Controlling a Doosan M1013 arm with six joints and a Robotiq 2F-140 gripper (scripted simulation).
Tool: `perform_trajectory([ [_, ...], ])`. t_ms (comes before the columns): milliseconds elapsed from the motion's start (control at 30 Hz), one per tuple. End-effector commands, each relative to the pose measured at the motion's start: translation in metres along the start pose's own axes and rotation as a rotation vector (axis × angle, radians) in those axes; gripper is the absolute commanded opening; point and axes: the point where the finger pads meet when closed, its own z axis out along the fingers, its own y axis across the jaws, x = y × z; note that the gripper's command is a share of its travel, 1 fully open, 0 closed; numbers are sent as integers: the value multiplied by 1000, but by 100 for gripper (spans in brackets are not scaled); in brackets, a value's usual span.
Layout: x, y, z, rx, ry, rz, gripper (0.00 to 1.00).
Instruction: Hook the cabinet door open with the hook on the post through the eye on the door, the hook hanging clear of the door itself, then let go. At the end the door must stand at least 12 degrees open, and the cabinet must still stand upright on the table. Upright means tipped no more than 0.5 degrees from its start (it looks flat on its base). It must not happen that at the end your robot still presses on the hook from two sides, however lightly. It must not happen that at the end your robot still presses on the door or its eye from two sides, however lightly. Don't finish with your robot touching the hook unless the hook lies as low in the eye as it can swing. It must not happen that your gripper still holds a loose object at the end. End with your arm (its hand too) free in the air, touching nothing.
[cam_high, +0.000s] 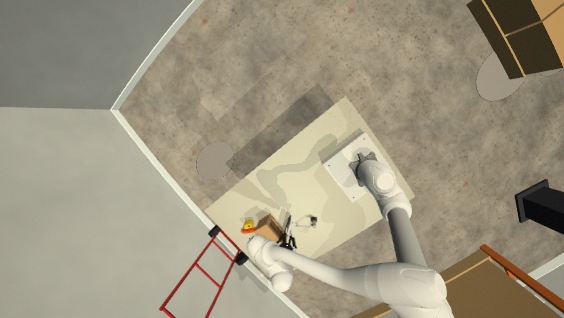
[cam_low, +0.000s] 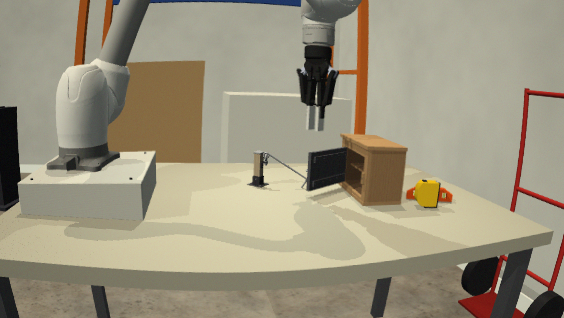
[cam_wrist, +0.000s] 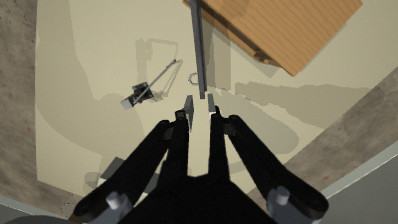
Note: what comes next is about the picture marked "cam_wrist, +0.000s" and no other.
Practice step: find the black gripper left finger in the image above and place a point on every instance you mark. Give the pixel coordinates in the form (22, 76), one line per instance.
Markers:
(115, 198)

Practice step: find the brown wooden cabinet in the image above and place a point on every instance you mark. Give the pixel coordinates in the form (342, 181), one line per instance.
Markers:
(282, 33)

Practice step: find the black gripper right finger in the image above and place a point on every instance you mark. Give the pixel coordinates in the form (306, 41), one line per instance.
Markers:
(289, 199)

